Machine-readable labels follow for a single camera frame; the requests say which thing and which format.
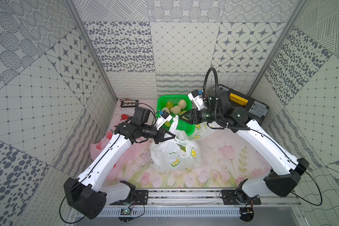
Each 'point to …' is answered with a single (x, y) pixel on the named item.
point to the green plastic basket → (183, 126)
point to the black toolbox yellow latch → (255, 109)
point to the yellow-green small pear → (169, 105)
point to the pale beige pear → (175, 109)
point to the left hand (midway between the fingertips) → (176, 138)
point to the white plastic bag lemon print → (180, 154)
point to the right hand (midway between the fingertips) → (182, 118)
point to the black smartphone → (125, 103)
